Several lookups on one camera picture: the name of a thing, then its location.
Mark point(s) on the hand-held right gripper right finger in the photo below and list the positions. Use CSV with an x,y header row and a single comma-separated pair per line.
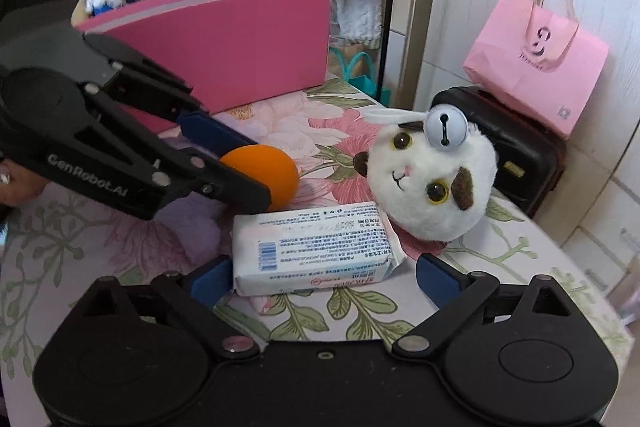
x,y
440,279

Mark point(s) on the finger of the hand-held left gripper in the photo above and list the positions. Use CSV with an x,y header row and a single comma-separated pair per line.
x,y
220,132
125,179

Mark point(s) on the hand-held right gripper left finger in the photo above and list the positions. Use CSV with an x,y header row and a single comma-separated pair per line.
x,y
207,279

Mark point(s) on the orange makeup sponge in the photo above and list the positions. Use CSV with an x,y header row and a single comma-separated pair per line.
x,y
272,174

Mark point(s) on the pink cardboard box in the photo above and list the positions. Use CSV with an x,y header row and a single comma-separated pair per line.
x,y
240,47

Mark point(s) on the white tissue pack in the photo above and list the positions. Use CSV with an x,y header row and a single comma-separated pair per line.
x,y
315,252

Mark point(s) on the person's left hand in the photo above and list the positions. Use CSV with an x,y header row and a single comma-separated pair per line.
x,y
15,187

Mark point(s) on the white plush cat head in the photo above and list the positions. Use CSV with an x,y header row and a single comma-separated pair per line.
x,y
430,187

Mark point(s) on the black suitcase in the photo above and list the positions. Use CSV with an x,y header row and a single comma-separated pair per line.
x,y
530,152

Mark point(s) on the teal gift bag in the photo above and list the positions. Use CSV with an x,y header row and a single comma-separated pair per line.
x,y
362,67

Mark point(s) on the black clothes rack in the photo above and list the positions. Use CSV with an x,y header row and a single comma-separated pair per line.
x,y
389,7

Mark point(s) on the pink paper tote bag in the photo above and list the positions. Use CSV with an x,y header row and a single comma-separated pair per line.
x,y
535,67

